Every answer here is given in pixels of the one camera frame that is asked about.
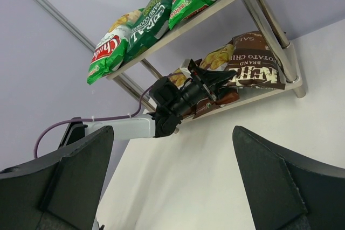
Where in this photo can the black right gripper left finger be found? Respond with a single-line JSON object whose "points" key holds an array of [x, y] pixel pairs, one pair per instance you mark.
{"points": [[60, 190]]}

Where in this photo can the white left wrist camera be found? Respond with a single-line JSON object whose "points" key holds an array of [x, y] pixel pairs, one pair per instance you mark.
{"points": [[187, 66]]}

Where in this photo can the green Chuba cassava chips bag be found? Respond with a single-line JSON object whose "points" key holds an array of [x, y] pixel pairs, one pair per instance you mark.
{"points": [[110, 51]]}

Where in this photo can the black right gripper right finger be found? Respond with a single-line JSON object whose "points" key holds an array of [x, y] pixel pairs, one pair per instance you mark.
{"points": [[287, 190]]}

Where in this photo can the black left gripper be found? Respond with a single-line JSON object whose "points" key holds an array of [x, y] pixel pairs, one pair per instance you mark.
{"points": [[204, 84]]}

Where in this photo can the green REAL chips bag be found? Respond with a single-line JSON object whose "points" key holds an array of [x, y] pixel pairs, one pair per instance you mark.
{"points": [[152, 24]]}

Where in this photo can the brown Chuba barbeque bag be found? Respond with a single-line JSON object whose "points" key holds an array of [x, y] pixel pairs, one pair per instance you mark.
{"points": [[216, 61], [177, 78]]}

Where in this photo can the brown Kettle sea salt bag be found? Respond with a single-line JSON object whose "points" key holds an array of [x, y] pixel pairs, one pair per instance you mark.
{"points": [[254, 63]]}

